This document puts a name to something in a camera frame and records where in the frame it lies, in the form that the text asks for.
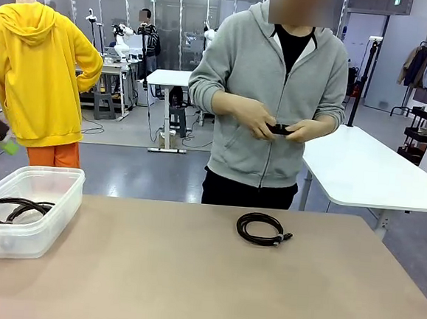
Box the black usb cable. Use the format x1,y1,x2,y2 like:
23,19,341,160
235,210,296,249

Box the long thin black cable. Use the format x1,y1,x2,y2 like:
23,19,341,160
265,122,296,138

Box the person's left forearm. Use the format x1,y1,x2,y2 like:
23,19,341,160
313,113,343,136

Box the person's right forearm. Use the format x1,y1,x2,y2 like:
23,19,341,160
211,90,250,119

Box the person's right hand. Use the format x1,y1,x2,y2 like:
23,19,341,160
232,97,280,141

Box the person's left hand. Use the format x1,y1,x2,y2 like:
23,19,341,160
284,118,324,145

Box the orange shorts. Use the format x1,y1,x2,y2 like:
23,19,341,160
25,139,84,170

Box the yellow hoodie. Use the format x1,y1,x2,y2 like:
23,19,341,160
0,0,108,153

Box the grey step stool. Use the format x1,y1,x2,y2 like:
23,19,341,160
91,91,119,122

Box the translucent plastic storage box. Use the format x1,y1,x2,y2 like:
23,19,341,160
0,162,87,266

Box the grey background workbench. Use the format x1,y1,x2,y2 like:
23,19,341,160
72,55,141,120

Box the black stand with white head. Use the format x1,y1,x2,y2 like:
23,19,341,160
82,7,108,56

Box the white background desk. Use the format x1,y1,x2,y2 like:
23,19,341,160
139,67,195,156

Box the background person striped sweater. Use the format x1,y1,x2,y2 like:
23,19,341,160
132,7,164,75

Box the black background stool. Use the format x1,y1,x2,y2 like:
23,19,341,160
166,104,190,138

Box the person in grey hoodie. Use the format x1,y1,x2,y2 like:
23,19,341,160
178,0,355,215

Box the black luggage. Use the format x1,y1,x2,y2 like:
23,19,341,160
346,66,363,98

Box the black pole with white top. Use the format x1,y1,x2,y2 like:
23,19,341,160
344,34,383,130

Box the white side table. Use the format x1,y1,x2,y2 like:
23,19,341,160
295,121,427,244

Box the black utility cart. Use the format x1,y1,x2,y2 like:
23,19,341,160
396,105,427,166

